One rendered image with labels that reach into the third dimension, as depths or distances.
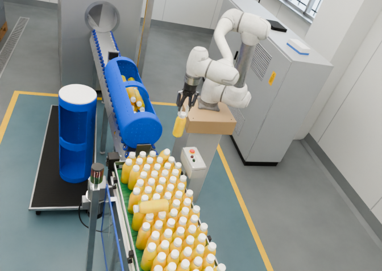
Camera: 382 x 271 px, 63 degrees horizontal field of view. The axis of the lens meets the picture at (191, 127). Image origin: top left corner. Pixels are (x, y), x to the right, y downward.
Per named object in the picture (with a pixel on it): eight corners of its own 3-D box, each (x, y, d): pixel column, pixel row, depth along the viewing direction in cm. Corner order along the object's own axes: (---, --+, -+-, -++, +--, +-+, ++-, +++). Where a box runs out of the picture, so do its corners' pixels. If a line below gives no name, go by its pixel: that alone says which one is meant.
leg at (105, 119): (104, 150, 346) (109, 104, 310) (105, 154, 342) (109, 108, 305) (99, 151, 344) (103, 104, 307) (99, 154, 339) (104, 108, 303)
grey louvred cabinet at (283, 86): (227, 81, 560) (255, 0, 476) (277, 166, 398) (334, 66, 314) (199, 78, 542) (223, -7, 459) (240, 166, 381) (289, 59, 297)
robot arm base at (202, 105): (216, 98, 272) (218, 92, 268) (219, 112, 253) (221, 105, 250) (196, 95, 269) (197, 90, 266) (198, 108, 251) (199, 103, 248)
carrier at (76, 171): (59, 162, 297) (59, 184, 277) (58, 84, 247) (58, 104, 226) (90, 161, 308) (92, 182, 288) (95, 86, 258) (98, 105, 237)
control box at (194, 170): (192, 157, 220) (196, 146, 214) (202, 177, 206) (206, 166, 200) (179, 157, 216) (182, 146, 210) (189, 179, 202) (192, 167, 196)
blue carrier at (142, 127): (134, 85, 288) (138, 57, 272) (158, 148, 226) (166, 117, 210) (102, 83, 276) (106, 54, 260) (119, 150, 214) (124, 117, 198)
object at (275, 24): (277, 23, 396) (278, 20, 394) (288, 33, 372) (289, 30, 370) (261, 20, 389) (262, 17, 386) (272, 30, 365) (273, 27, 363)
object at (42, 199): (96, 117, 389) (96, 107, 380) (94, 217, 276) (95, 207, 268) (51, 114, 373) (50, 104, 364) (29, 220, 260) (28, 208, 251)
